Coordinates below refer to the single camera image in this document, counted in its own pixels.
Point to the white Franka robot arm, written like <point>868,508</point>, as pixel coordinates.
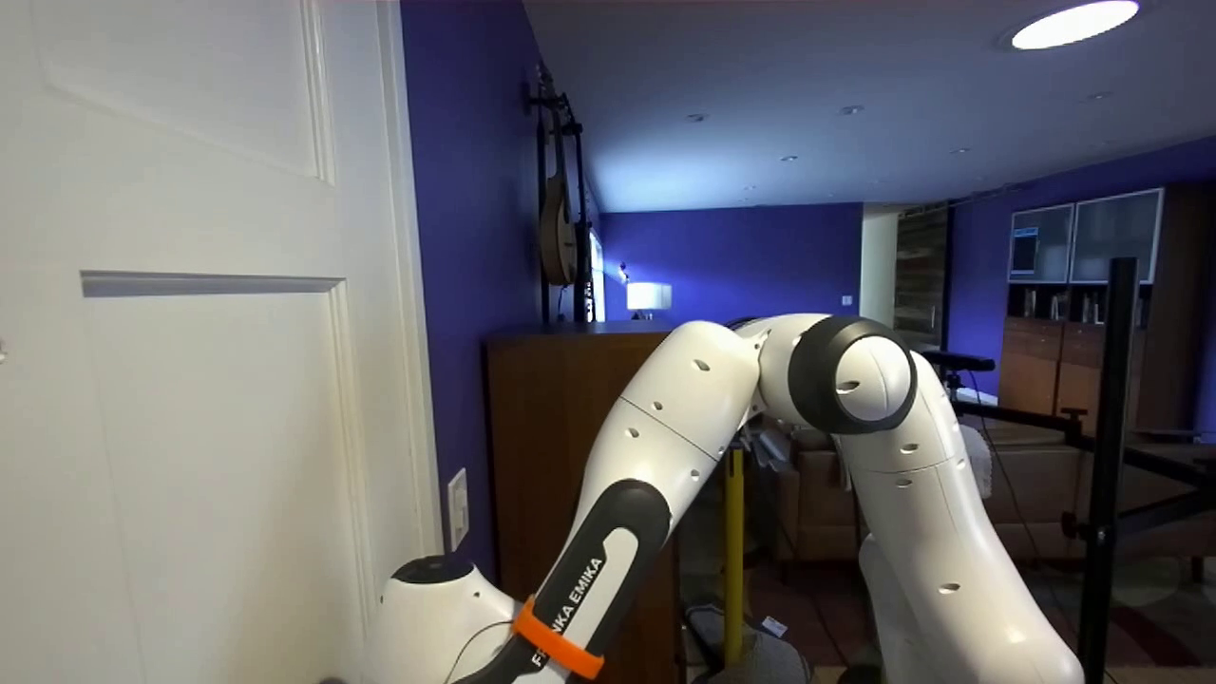
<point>670,419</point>

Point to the brown wooden cabinet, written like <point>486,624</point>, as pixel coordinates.
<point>543,442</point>

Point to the white panel door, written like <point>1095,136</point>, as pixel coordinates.
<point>190,442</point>

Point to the light wood mandolin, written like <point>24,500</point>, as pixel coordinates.
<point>556,228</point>

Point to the yellow pole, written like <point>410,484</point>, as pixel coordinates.
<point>733,556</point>

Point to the brown couch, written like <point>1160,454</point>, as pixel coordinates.
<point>811,508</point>

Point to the dark bookshelf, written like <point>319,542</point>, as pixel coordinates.
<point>924,272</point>

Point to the grey round base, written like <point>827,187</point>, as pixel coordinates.
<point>752,662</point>

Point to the black metal pole stand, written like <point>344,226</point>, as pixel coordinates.
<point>1105,442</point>

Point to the round ceiling light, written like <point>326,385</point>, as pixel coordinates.
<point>1074,22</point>

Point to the white light switch plate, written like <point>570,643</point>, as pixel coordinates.
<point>457,508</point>

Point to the wooden wall cabinet unit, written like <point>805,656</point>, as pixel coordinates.
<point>1032,367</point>

